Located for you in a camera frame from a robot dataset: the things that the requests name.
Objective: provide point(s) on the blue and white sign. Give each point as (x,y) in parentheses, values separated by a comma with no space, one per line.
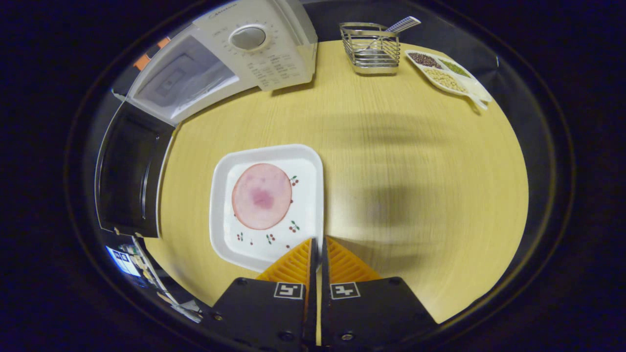
(123,260)

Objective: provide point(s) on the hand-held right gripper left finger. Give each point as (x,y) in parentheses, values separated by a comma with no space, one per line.
(308,318)

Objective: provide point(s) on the white microwave oven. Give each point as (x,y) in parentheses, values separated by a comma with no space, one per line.
(274,54)

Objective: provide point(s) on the white square plate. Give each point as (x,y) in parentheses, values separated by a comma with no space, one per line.
(308,195)

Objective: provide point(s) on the pink ham slice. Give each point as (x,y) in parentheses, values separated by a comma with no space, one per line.
(261,195)

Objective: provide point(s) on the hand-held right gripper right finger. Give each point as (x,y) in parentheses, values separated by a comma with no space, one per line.
(326,318)

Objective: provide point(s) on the white divided bean dish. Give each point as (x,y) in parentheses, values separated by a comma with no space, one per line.
(447,76)

